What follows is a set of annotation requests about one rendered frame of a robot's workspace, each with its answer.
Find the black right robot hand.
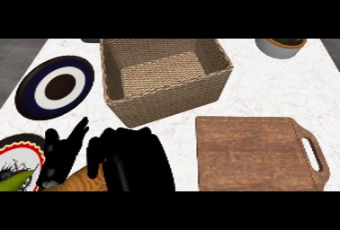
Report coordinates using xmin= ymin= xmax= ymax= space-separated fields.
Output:
xmin=85 ymin=126 xmax=175 ymax=192

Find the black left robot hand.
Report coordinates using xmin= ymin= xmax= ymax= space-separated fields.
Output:
xmin=35 ymin=116 xmax=90 ymax=190

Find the golden brown croissant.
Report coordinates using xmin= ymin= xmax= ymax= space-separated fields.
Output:
xmin=42 ymin=163 xmax=110 ymax=192

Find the woven wicker basket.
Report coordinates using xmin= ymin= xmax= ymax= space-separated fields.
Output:
xmin=97 ymin=38 xmax=234 ymax=128

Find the brown wooden cutting board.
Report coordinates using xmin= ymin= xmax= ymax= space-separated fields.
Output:
xmin=193 ymin=115 xmax=332 ymax=192

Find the red rimmed white plate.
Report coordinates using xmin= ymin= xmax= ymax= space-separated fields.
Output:
xmin=0 ymin=133 xmax=47 ymax=192

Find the green vegetable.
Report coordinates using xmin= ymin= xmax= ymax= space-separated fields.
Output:
xmin=0 ymin=169 xmax=35 ymax=192

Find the dark blue white round plate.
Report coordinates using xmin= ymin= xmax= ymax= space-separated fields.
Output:
xmin=13 ymin=55 xmax=95 ymax=121

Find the grey plant pot brown rim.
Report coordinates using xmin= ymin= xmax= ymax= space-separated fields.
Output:
xmin=254 ymin=38 xmax=307 ymax=60

